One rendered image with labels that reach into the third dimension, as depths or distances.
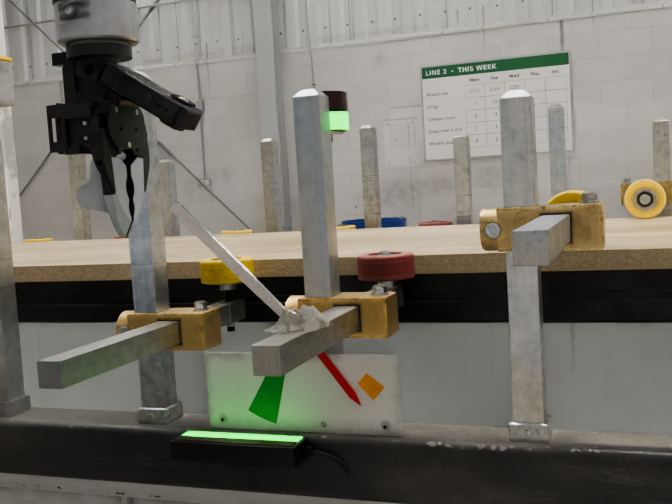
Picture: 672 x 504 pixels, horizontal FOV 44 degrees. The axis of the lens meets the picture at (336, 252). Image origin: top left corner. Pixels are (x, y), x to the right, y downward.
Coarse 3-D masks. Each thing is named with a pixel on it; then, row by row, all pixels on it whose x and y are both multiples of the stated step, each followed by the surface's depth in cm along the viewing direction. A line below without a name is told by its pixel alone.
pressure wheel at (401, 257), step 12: (384, 252) 116; (396, 252) 119; (408, 252) 117; (360, 264) 115; (372, 264) 114; (384, 264) 113; (396, 264) 113; (408, 264) 114; (360, 276) 116; (372, 276) 114; (384, 276) 113; (396, 276) 113; (408, 276) 114
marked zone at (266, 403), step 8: (272, 376) 105; (264, 384) 106; (272, 384) 105; (280, 384) 105; (264, 392) 106; (272, 392) 106; (280, 392) 105; (256, 400) 106; (264, 400) 106; (272, 400) 106; (280, 400) 105; (256, 408) 107; (264, 408) 106; (272, 408) 106; (264, 416) 106; (272, 416) 106
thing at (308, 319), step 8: (288, 312) 86; (304, 312) 88; (312, 312) 88; (280, 320) 85; (288, 320) 86; (296, 320) 87; (304, 320) 87; (312, 320) 85; (320, 320) 85; (272, 328) 86; (280, 328) 85; (288, 328) 85; (296, 328) 85; (304, 328) 84; (312, 328) 84
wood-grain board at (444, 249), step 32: (608, 224) 159; (640, 224) 154; (32, 256) 168; (64, 256) 162; (96, 256) 156; (128, 256) 151; (192, 256) 142; (256, 256) 134; (288, 256) 130; (352, 256) 123; (416, 256) 120; (448, 256) 118; (480, 256) 116; (576, 256) 112; (608, 256) 111; (640, 256) 109
